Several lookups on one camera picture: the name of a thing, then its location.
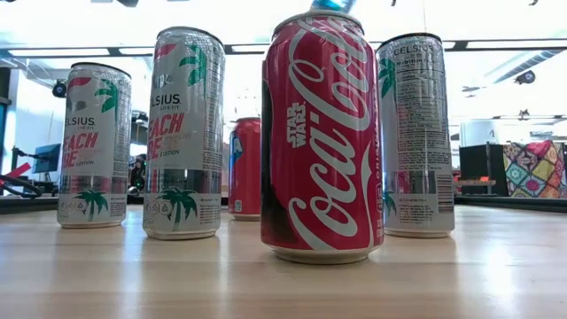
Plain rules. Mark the computer monitor blue screen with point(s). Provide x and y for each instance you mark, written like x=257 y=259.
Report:
x=48 y=157

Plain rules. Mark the black curved bar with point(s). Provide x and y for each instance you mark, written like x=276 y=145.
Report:
x=26 y=193

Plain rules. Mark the red Coca-Cola Star Wars can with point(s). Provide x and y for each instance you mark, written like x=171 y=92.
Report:
x=328 y=146

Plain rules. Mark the black ceiling camera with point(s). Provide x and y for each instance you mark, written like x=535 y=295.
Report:
x=59 y=89
x=525 y=77

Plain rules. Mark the Celsius Peach Vibe can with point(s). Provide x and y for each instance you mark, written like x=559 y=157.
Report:
x=94 y=146
x=184 y=133
x=421 y=133

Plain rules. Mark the person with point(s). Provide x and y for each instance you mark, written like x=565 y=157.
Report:
x=138 y=173

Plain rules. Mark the colourful patchwork quilt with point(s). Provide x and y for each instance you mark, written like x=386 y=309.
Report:
x=533 y=170

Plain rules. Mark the teal blue slim can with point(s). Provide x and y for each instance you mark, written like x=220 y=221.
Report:
x=332 y=4

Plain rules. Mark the white cylindrical tank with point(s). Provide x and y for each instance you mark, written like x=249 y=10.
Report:
x=479 y=133

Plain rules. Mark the ceiling light strip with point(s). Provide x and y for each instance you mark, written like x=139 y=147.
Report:
x=57 y=52
x=514 y=44

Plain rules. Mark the grey ceiling duct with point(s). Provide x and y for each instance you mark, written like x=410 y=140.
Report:
x=527 y=66

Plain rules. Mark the red bar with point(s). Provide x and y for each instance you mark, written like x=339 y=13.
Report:
x=17 y=171

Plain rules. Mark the wooden bench top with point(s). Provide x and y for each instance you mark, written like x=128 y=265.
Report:
x=476 y=182

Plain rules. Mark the black cabinet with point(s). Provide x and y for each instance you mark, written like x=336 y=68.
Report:
x=474 y=164

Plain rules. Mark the red can blue letter print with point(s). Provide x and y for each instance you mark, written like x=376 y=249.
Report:
x=246 y=177

